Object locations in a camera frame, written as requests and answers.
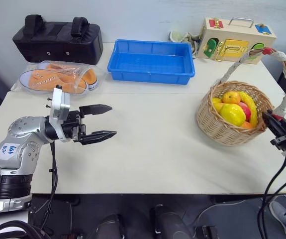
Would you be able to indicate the large yellow apple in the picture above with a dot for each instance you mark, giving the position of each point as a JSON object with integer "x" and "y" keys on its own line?
{"x": 232, "y": 115}

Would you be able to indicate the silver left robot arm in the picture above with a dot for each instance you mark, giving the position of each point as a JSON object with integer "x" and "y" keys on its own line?
{"x": 21, "y": 129}

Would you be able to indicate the small orange fruit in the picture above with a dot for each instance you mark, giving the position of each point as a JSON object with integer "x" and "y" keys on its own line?
{"x": 246, "y": 125}

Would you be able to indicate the orange sneakers in plastic bag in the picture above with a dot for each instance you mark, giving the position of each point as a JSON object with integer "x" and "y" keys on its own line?
{"x": 100, "y": 74}

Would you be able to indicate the yellow banana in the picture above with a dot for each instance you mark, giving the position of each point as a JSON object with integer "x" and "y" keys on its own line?
{"x": 251, "y": 107}

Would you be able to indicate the orange canvas sneaker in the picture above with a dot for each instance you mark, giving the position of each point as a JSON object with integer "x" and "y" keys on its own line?
{"x": 45, "y": 81}
{"x": 89, "y": 76}

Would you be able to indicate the beige crumpled cloth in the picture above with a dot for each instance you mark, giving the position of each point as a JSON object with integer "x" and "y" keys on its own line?
{"x": 180, "y": 36}

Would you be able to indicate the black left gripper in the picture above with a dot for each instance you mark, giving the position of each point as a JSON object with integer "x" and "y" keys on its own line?
{"x": 70, "y": 124}

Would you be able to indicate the wooden lock activity box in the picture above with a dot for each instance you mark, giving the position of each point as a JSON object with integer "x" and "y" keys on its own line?
{"x": 237, "y": 32}

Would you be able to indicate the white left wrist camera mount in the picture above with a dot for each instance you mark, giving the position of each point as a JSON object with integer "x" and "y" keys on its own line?
{"x": 59, "y": 102}

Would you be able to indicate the small yellow fruit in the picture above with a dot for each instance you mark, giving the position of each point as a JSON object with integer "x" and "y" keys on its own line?
{"x": 217, "y": 104}

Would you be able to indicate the round orange fruit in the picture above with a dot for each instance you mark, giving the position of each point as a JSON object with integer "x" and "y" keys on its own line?
{"x": 231, "y": 97}

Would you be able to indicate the blue plastic bin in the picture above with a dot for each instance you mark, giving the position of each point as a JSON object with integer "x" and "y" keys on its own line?
{"x": 147, "y": 59}

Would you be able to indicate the red and yellow apple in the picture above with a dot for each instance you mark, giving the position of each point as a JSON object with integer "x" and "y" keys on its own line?
{"x": 246, "y": 109}

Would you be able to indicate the black padded bag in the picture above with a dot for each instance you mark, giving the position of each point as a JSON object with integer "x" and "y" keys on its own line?
{"x": 58, "y": 42}

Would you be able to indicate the dark rounded shape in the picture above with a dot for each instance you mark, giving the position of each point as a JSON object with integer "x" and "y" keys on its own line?
{"x": 108, "y": 227}
{"x": 170, "y": 224}

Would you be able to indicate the grey sneaker on floor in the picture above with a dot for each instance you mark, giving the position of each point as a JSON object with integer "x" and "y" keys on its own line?
{"x": 280, "y": 216}

